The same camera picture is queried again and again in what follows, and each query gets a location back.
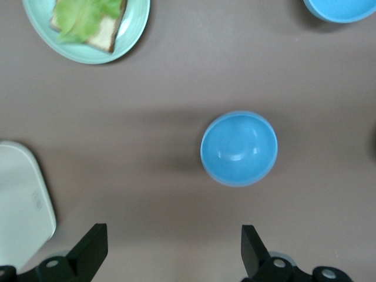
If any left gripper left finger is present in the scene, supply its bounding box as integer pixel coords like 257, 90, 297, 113
17, 223, 108, 282

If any blue bowl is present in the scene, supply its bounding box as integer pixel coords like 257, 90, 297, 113
200, 110, 278, 188
302, 0, 376, 24

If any bread with lettuce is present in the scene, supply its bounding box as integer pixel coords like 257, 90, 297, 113
54, 0, 124, 45

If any green plate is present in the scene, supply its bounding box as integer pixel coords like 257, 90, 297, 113
22, 0, 151, 65

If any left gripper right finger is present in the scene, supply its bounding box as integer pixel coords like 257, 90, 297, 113
240, 225, 353, 282

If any cream toaster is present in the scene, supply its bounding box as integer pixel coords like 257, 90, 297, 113
0, 140, 57, 265

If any white bread slice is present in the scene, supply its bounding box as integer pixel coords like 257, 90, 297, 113
49, 0, 129, 54

